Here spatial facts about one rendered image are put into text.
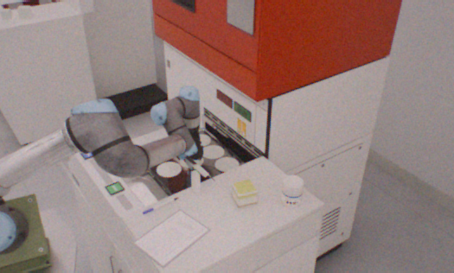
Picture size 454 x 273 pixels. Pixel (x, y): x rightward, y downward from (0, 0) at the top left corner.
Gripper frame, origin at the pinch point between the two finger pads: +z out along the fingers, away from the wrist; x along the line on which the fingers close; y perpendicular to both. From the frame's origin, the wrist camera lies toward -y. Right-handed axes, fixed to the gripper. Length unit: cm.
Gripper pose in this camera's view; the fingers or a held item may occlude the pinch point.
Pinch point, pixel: (193, 168)
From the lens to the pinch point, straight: 186.0
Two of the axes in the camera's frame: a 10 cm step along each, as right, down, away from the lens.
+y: -1.5, -5.6, 8.2
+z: 0.0, 8.3, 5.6
